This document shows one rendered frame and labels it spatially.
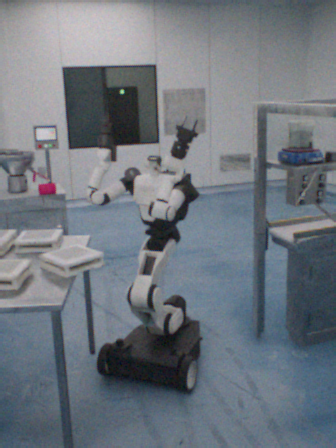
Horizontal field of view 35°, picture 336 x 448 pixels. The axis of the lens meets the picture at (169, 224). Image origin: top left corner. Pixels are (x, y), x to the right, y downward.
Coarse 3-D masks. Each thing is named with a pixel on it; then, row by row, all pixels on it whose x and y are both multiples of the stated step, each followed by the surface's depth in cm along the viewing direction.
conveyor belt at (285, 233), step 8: (296, 224) 353; (304, 224) 353; (312, 224) 353; (320, 224) 352; (328, 224) 351; (272, 232) 344; (280, 232) 338; (288, 232) 336; (328, 232) 334; (288, 240) 328
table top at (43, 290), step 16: (64, 240) 329; (80, 240) 327; (0, 256) 301; (16, 256) 301; (32, 256) 300; (48, 272) 273; (32, 288) 252; (48, 288) 251; (64, 288) 251; (0, 304) 235; (16, 304) 234; (32, 304) 233; (48, 304) 233; (64, 304) 238
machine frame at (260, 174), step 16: (256, 160) 336; (256, 176) 339; (256, 192) 341; (256, 208) 344; (256, 224) 347; (256, 240) 349; (256, 256) 352; (256, 272) 355; (256, 288) 358; (256, 304) 360; (256, 320) 363; (256, 336) 370
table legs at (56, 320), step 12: (84, 276) 340; (84, 288) 342; (60, 312) 239; (60, 324) 238; (60, 336) 239; (60, 348) 241; (60, 360) 242; (60, 372) 244; (60, 384) 245; (60, 396) 247; (60, 408) 249; (72, 444) 256
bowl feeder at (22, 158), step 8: (0, 152) 519; (16, 152) 529; (24, 152) 528; (0, 160) 498; (8, 160) 495; (16, 160) 496; (24, 160) 501; (8, 168) 503; (16, 168) 503; (24, 168) 509; (40, 168) 514; (8, 176) 511; (16, 176) 510; (24, 176) 514; (8, 184) 514; (16, 184) 510; (24, 184) 515
